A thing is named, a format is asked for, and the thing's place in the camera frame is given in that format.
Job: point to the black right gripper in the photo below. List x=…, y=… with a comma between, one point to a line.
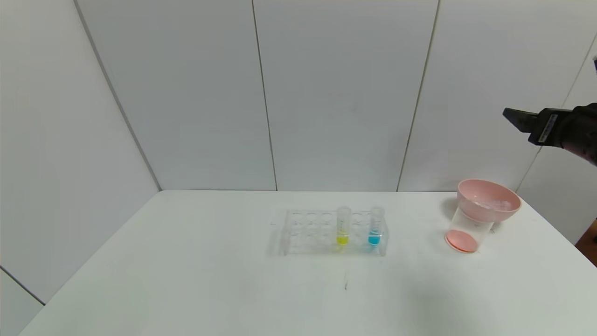
x=546, y=126

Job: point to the test tube with yellow pigment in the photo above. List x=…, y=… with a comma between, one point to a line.
x=343, y=233

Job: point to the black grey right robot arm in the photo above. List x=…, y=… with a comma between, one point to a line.
x=585, y=135

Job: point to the clear plastic beaker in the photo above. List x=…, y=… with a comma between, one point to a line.
x=464, y=238

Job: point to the test tube with blue pigment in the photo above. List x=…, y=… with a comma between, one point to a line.
x=374, y=233

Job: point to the clear plastic test tube rack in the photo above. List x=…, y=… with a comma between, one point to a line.
x=317, y=247

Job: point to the pink bowl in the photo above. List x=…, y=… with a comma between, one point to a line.
x=480, y=214

